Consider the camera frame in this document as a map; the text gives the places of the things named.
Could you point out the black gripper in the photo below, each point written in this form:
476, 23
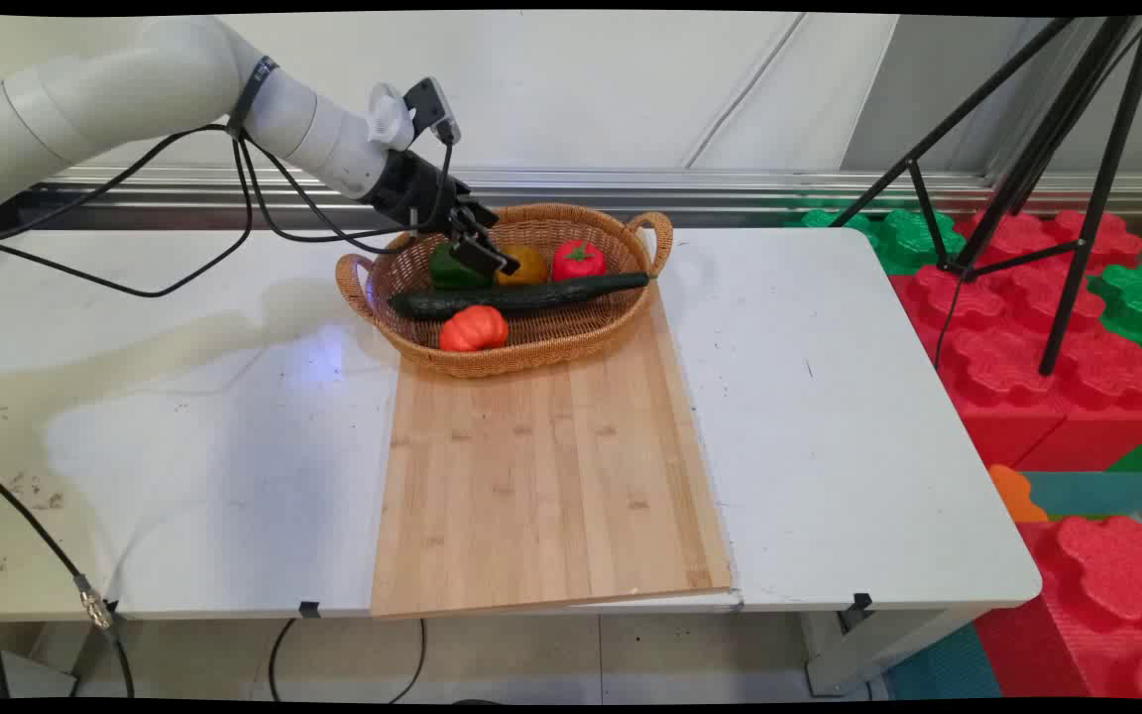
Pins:
414, 190

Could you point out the dark green toy cucumber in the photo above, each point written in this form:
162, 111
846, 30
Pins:
551, 294

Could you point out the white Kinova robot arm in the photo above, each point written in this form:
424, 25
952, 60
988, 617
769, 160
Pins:
135, 79

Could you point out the green toy bell pepper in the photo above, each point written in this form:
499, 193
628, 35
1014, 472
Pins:
452, 272

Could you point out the yellow toy bell pepper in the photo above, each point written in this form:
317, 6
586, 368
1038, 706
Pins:
529, 264

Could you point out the orange toy pumpkin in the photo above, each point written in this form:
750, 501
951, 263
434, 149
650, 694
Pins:
472, 330

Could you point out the red toy tomato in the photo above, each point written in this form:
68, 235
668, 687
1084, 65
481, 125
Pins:
579, 262

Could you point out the woven wicker basket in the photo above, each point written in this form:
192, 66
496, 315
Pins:
531, 347

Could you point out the bamboo cutting board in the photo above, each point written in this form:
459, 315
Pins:
551, 476

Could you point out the black table clip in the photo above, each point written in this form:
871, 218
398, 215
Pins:
309, 608
861, 601

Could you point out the green foam block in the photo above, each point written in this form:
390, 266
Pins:
1141, 297
903, 238

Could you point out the white table leg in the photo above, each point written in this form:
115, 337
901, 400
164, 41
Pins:
858, 654

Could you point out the orange foam piece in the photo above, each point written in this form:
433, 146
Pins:
1015, 494

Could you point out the black tripod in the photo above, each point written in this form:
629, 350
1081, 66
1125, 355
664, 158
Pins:
1077, 149

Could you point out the teal foam mat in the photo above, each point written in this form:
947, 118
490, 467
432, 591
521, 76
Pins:
1096, 493
943, 664

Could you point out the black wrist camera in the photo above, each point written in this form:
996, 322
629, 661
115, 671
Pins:
430, 104

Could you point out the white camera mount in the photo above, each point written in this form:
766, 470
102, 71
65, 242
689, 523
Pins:
388, 117

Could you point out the aluminium wall rail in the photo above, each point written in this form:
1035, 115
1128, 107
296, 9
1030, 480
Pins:
730, 186

